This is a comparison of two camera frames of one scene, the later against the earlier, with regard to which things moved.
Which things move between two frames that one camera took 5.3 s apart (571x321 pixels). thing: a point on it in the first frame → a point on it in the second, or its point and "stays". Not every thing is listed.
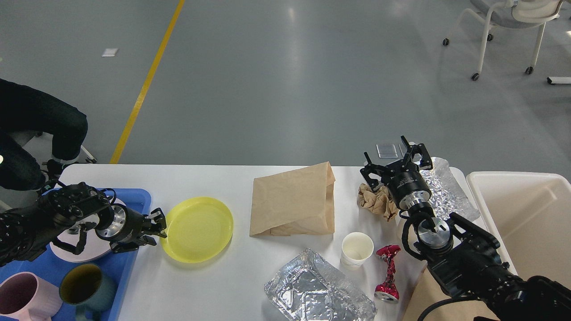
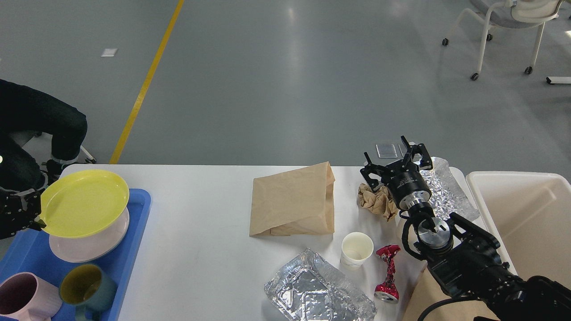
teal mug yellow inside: [85, 287] stays
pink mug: [26, 297] stays
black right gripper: [408, 186] stays
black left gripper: [120, 224] → [19, 211]
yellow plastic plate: [198, 229] → [82, 201]
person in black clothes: [23, 107] stays
